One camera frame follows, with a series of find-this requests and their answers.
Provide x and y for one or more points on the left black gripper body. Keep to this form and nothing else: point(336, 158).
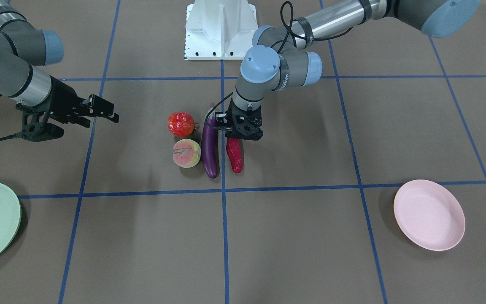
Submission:
point(221, 122)

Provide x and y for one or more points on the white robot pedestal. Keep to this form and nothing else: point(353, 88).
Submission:
point(219, 29)

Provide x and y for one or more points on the red chili pepper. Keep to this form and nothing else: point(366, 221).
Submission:
point(235, 154)

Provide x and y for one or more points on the purple eggplant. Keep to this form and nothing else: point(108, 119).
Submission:
point(209, 146)

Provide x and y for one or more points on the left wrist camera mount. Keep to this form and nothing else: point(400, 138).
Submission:
point(217, 121)

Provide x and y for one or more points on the pink plate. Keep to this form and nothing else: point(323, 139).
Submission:
point(429, 215)

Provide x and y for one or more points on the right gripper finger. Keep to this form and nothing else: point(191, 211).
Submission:
point(78, 120)
point(99, 107)

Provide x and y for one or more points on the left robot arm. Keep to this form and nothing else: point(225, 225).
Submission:
point(278, 57)

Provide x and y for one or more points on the red pomegranate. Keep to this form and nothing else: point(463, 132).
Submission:
point(181, 124)

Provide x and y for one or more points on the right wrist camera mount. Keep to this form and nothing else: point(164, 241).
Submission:
point(35, 125)

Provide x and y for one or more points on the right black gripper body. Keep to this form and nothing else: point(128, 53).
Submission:
point(62, 101)

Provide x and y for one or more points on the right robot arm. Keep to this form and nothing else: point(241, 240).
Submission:
point(24, 50)

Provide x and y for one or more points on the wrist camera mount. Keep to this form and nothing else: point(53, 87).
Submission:
point(35, 125)
point(217, 121)

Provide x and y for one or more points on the peach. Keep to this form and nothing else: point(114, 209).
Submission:
point(186, 153)

